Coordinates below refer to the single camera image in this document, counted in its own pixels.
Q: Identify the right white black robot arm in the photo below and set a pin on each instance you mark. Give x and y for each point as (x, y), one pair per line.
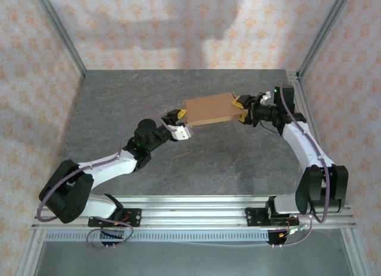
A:
(303, 148)

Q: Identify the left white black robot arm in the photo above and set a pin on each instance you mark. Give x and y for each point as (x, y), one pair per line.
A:
(110, 169)

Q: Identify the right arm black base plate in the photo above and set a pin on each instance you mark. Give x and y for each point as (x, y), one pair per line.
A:
(253, 216)

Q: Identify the wide aluminium mounting rail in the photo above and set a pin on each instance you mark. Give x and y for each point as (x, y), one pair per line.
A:
(193, 213)

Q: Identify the aluminium frame leg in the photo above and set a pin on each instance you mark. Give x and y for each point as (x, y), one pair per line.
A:
(355, 252)
(31, 255)

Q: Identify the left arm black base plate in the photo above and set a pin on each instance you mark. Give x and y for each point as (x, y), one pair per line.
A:
(134, 216)

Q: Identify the aluminium side rail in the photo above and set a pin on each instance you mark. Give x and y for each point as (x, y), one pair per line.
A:
(302, 103)

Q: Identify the brown cardboard box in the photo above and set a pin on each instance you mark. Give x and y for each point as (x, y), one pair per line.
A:
(211, 109)

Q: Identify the slanted aluminium frame post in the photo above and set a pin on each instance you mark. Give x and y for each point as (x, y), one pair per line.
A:
(325, 29)
(60, 29)

